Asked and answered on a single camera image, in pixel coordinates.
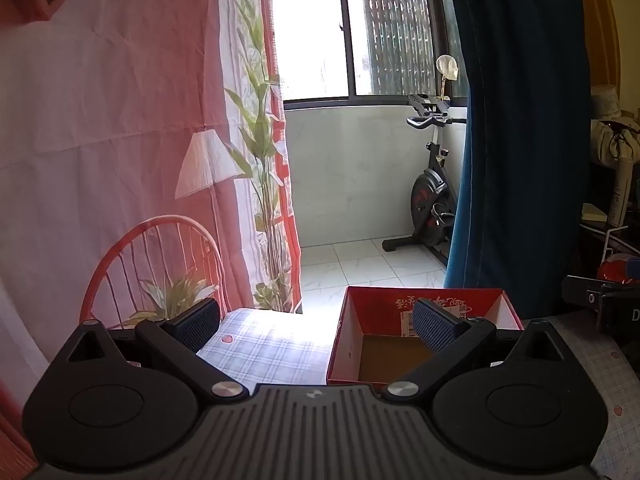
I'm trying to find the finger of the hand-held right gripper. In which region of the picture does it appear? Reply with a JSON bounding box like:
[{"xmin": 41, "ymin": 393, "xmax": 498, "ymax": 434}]
[{"xmin": 561, "ymin": 274, "xmax": 608, "ymax": 311}]

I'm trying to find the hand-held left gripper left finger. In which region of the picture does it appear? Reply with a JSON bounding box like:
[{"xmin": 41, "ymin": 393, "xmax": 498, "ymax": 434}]
[{"xmin": 65, "ymin": 297, "xmax": 249, "ymax": 402}]

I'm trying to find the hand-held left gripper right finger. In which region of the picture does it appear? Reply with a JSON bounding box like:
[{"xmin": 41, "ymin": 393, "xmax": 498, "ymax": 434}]
[{"xmin": 385, "ymin": 297, "xmax": 573, "ymax": 402}]

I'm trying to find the red strawberry print box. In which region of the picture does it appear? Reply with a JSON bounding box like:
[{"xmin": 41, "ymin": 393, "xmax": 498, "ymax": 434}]
[{"xmin": 326, "ymin": 286, "xmax": 523, "ymax": 386}]

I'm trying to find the red plastic bag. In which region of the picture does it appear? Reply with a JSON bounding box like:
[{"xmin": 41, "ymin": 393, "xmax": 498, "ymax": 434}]
[{"xmin": 597, "ymin": 255, "xmax": 640, "ymax": 286}]

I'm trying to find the plaid bed sheet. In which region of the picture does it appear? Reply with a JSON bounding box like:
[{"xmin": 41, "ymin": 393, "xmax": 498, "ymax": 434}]
[{"xmin": 197, "ymin": 307, "xmax": 640, "ymax": 480}]

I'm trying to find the white bottle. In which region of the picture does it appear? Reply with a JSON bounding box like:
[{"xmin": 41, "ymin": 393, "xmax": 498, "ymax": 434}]
[{"xmin": 606, "ymin": 157, "xmax": 635, "ymax": 228}]

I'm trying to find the black exercise bike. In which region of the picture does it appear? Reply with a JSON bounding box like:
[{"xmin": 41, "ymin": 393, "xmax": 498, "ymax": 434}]
[{"xmin": 382, "ymin": 92, "xmax": 468, "ymax": 268}]

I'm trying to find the blue curtain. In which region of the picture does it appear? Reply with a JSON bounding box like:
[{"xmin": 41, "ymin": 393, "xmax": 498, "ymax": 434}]
[{"xmin": 442, "ymin": 0, "xmax": 593, "ymax": 321}]

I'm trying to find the cream sun hat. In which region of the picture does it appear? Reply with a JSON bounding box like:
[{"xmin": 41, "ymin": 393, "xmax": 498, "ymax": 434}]
[{"xmin": 590, "ymin": 85, "xmax": 640, "ymax": 133}]

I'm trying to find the white mannequin head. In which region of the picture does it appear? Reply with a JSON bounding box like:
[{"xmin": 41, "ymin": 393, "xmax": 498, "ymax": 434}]
[{"xmin": 435, "ymin": 55, "xmax": 461, "ymax": 101}]

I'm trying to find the window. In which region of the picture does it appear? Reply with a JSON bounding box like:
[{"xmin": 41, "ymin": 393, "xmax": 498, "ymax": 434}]
[{"xmin": 270, "ymin": 0, "xmax": 468, "ymax": 108}]

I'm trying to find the cream drawstring bag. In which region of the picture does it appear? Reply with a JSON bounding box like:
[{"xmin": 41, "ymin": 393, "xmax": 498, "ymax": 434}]
[{"xmin": 590, "ymin": 120, "xmax": 640, "ymax": 163}]

